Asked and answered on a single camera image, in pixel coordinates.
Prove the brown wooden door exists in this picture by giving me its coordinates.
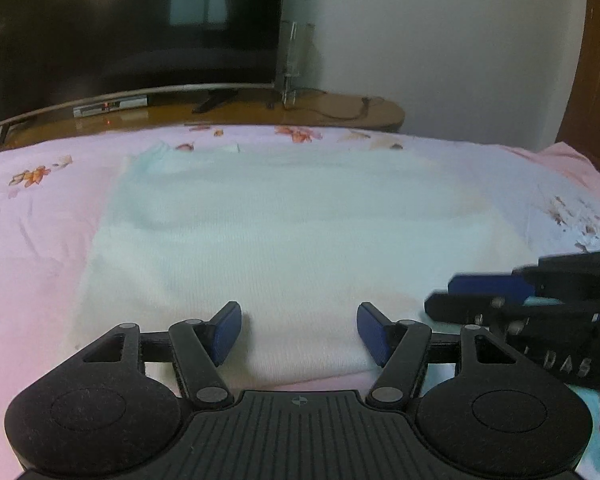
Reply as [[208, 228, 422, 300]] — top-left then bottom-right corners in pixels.
[[554, 0, 600, 188]]

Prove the wooden television stand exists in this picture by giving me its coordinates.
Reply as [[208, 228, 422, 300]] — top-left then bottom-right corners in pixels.
[[0, 86, 406, 153]]

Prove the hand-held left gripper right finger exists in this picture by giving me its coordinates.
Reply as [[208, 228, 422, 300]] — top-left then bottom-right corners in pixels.
[[356, 302, 519, 410]]

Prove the pink floral bed sheet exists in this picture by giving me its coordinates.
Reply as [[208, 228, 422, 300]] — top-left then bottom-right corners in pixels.
[[0, 122, 600, 478]]

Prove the black curved television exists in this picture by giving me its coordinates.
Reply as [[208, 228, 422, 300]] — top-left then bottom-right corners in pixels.
[[0, 0, 289, 148]]

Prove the clear glass vase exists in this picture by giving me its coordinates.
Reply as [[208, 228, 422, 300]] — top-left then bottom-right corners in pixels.
[[274, 21, 315, 109]]

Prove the silver set-top box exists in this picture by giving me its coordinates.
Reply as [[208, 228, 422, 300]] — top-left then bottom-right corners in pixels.
[[72, 95, 148, 118]]

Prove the black cable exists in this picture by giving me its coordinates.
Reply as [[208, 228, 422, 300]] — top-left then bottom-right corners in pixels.
[[300, 89, 388, 122]]

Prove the white knit sweater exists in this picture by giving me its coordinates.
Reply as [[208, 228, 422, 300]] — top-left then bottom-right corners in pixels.
[[71, 141, 533, 392]]

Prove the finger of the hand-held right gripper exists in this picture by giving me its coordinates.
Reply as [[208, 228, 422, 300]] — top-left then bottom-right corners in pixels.
[[446, 272, 537, 300], [424, 294, 563, 324]]

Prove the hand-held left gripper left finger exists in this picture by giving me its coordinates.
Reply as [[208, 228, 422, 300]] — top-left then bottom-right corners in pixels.
[[82, 301, 244, 409]]

